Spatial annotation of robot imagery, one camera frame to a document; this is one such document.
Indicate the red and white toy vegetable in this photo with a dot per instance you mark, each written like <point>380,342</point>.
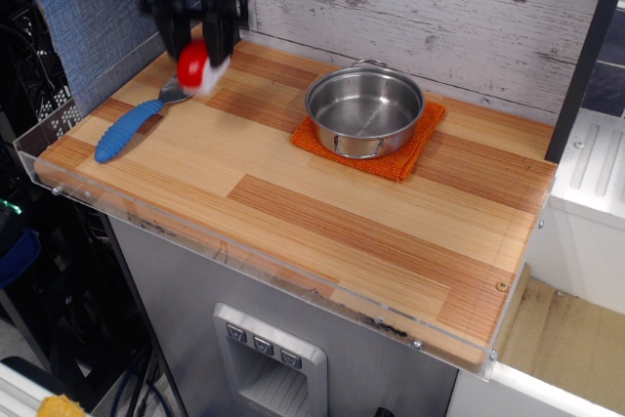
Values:
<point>195,73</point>

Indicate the blue fabric panel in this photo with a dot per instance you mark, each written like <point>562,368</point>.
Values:
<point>102,44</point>

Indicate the stainless steel pot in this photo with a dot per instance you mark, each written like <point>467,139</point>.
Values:
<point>365,111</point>

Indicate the orange woven cloth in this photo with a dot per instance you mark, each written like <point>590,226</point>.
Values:
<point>396,166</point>

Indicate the clear acrylic table guard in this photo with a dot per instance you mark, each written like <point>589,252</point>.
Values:
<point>430,261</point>

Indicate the grey toy fridge cabinet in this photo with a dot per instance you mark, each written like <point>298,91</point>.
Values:
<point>179,290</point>

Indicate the silver water dispenser panel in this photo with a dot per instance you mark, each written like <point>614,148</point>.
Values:
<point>270,371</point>

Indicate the white toy sink unit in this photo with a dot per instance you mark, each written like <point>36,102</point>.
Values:
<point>563,339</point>

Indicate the blue handled metal spoon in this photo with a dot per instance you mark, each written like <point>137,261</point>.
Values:
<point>121,132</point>

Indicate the black vertical post right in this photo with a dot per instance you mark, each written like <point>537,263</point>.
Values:
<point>581,77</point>

